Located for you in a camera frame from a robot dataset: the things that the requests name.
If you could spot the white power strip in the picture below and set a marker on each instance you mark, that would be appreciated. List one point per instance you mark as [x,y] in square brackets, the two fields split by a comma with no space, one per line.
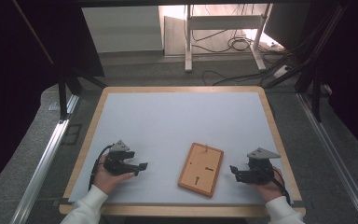
[281,71]

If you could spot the white table mat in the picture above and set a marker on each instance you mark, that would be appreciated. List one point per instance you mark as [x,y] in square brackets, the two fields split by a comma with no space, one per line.
[174,118]

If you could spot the black floor grate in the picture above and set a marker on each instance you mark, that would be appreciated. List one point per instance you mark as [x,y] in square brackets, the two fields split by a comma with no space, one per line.
[71,134]

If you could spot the black metal stand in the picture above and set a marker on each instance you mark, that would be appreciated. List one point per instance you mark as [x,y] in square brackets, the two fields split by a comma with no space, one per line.
[63,96]
[316,93]

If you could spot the dark curtain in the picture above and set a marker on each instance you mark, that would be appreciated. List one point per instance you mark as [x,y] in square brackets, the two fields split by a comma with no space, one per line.
[15,93]
[351,77]

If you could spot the white cabinet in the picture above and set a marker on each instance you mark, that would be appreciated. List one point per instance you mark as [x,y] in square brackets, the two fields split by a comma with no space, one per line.
[122,29]

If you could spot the person's left hand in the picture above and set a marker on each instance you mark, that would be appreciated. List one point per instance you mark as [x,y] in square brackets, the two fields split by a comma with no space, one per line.
[107,180]

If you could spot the aluminium rail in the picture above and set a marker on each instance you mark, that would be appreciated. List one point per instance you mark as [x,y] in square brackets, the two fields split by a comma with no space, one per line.
[43,161]
[335,155]

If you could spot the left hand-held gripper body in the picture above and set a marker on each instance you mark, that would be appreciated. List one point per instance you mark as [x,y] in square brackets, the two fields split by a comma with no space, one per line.
[118,163]

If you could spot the person's right hand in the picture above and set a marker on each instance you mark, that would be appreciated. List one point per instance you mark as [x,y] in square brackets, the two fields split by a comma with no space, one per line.
[268,189]

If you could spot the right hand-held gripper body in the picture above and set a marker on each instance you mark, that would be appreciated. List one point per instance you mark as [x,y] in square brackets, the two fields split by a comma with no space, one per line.
[259,172]

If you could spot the wooden table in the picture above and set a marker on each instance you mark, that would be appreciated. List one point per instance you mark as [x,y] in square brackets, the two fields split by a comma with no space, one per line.
[183,89]

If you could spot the white metal desk frame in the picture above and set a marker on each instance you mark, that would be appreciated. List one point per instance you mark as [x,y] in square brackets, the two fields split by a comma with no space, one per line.
[223,22]

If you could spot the wooden box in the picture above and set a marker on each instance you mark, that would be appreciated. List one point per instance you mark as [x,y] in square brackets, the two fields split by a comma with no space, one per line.
[201,169]

